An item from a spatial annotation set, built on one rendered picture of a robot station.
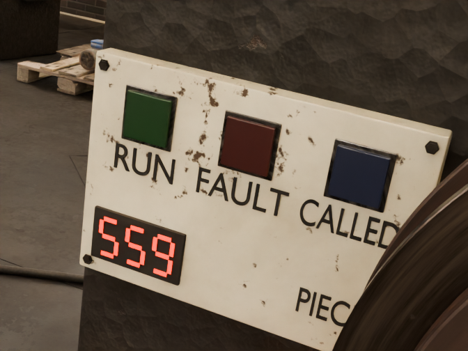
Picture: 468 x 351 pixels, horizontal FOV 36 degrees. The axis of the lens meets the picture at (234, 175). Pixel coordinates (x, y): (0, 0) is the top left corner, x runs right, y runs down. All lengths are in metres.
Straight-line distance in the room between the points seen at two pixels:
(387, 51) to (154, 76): 0.16
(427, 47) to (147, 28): 0.20
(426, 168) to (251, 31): 0.15
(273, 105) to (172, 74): 0.08
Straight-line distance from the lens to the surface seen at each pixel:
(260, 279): 0.54
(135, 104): 0.54
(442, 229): 0.35
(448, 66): 0.49
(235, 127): 0.50
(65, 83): 4.95
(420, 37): 0.49
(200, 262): 0.56
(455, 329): 0.35
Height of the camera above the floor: 1.36
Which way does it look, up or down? 21 degrees down
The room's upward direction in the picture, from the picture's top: 9 degrees clockwise
